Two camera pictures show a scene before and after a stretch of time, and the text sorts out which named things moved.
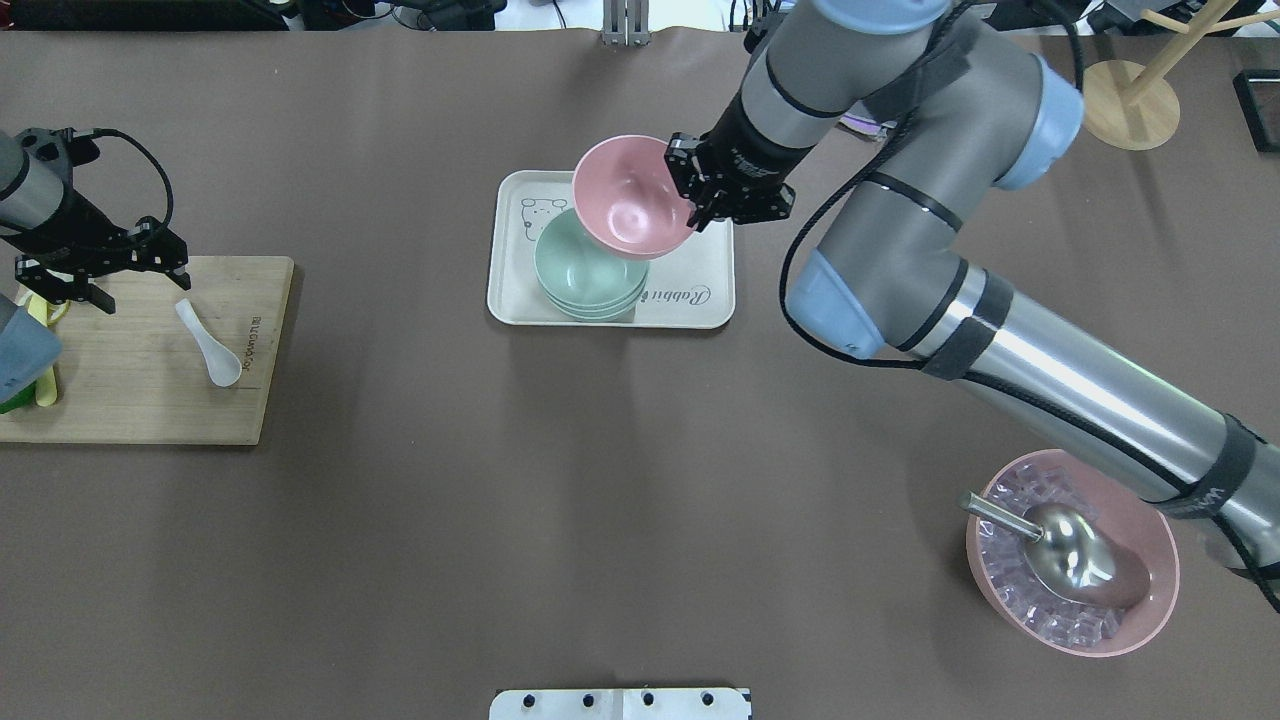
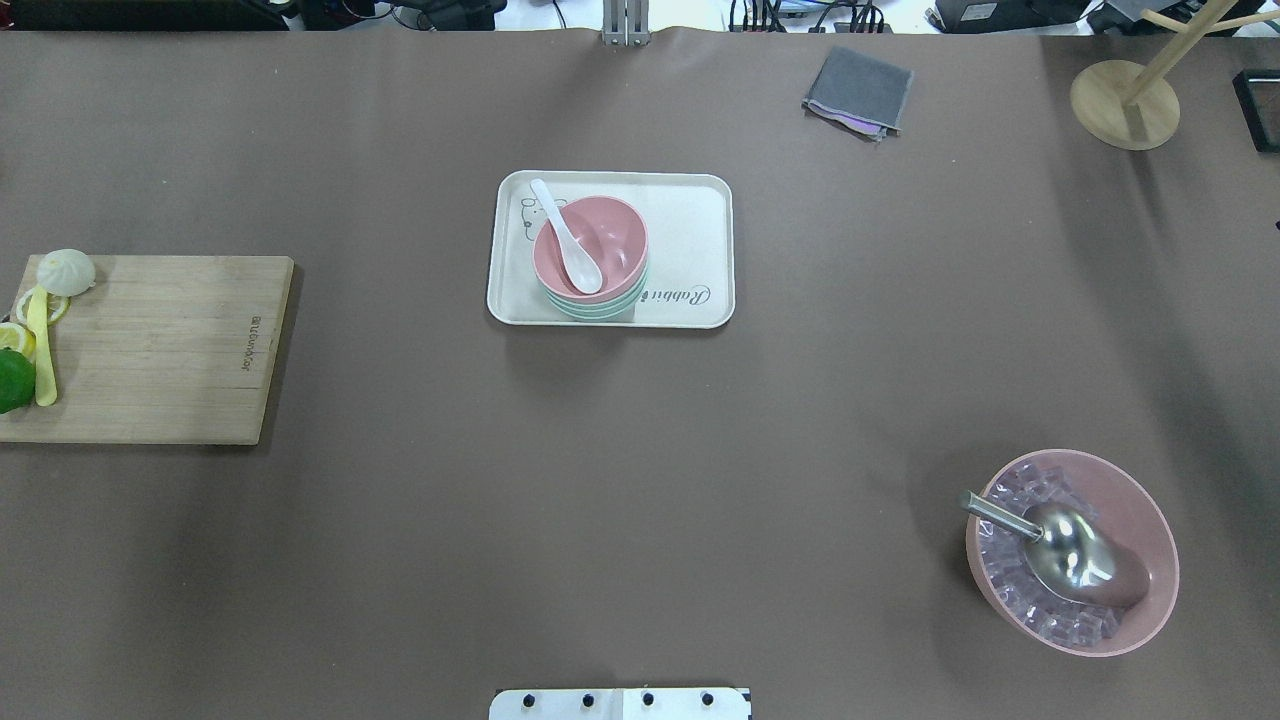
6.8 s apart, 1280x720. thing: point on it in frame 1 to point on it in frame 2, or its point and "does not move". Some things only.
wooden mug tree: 1137,110 does not move
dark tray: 1257,94 does not move
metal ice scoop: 1070,555 does not move
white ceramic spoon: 223,362 to 582,268
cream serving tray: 691,285 does not move
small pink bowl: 626,198 to 610,232
